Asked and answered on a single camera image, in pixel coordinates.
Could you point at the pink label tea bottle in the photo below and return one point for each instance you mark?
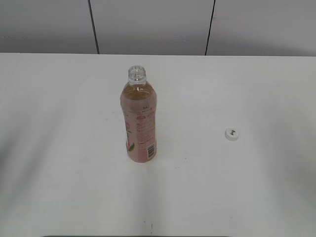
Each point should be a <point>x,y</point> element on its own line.
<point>138,102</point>

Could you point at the white bottle cap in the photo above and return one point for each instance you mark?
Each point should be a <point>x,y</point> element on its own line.
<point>231,134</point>

